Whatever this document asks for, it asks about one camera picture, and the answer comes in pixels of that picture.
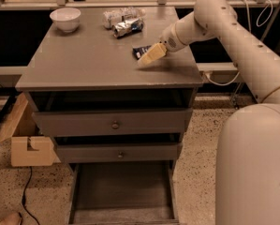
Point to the white ceramic bowl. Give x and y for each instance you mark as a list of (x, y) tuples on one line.
[(66, 19)]

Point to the cardboard box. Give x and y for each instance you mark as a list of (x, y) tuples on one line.
[(27, 148)]

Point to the grey drawer cabinet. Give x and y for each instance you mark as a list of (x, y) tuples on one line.
[(91, 70)]

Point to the grey open bottom drawer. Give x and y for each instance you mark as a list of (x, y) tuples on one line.
[(122, 193)]

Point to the grey middle drawer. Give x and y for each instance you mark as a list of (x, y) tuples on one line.
[(118, 152)]

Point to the silver foil snack bag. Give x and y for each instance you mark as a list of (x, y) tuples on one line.
[(127, 27)]

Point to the metal rail shelf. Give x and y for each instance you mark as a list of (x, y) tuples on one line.
[(219, 73)]

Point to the beige shoe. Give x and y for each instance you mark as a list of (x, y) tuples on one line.
[(12, 219)]

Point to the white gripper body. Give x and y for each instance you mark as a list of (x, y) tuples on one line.
[(169, 41)]

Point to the grey top drawer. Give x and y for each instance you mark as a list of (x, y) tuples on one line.
[(98, 123)]

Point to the blue rxbar blueberry bar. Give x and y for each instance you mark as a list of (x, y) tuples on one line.
[(140, 51)]

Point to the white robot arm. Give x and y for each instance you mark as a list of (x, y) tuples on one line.
[(247, 176)]

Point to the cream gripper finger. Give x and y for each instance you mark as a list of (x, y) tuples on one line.
[(155, 52)]

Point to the white crumpled snack bag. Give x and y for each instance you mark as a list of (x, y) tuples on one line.
[(112, 17)]

